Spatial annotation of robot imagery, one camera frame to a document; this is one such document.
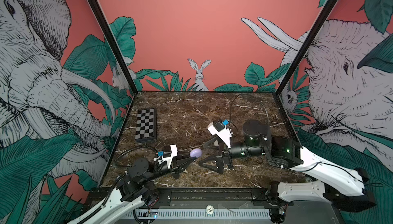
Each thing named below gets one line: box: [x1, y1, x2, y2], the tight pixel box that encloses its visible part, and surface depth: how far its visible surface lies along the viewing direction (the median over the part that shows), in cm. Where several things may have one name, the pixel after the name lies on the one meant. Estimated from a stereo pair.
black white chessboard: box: [135, 107, 157, 143], surface depth 98 cm
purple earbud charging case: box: [189, 147, 203, 159], surface depth 58 cm
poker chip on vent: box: [206, 204, 215, 215], surface depth 72 cm
